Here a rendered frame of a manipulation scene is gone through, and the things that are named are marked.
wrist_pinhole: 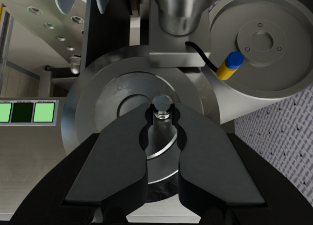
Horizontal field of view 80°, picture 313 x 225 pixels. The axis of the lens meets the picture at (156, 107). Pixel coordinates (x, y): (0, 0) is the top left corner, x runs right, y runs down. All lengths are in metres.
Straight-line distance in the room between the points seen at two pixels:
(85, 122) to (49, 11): 0.30
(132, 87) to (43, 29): 0.36
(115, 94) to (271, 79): 0.15
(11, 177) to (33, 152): 0.08
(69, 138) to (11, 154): 0.45
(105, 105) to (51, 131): 0.43
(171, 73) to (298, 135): 0.17
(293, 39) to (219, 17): 0.08
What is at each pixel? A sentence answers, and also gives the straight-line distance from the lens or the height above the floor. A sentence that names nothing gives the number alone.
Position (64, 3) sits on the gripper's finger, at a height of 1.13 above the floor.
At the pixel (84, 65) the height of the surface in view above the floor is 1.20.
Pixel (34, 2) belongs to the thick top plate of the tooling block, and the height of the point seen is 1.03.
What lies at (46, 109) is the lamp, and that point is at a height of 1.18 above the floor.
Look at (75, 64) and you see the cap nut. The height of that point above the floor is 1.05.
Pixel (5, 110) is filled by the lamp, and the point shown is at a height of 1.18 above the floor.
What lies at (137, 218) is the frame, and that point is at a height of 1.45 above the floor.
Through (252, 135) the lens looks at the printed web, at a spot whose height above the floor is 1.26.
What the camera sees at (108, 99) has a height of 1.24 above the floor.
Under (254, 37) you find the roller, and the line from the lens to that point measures 0.22.
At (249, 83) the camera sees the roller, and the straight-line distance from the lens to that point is 0.20.
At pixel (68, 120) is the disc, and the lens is 0.19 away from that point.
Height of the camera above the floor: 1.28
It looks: 12 degrees down
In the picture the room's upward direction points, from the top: 180 degrees counter-clockwise
